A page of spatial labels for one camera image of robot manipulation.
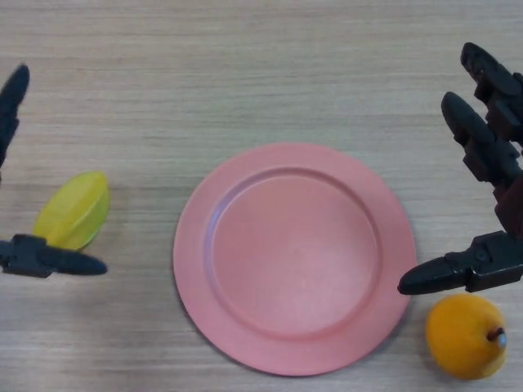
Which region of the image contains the yellow starfruit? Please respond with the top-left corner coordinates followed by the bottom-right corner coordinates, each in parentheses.
top-left (32, 170), bottom-right (111, 251)

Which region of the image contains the orange pear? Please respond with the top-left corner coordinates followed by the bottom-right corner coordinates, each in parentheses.
top-left (424, 292), bottom-right (507, 370)

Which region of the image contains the pink round plate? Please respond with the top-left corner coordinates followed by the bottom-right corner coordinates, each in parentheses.
top-left (172, 141), bottom-right (417, 376)

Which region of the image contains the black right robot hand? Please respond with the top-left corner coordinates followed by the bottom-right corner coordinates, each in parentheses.
top-left (396, 41), bottom-right (523, 296)

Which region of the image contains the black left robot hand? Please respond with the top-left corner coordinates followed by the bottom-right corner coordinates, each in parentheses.
top-left (0, 64), bottom-right (108, 279)

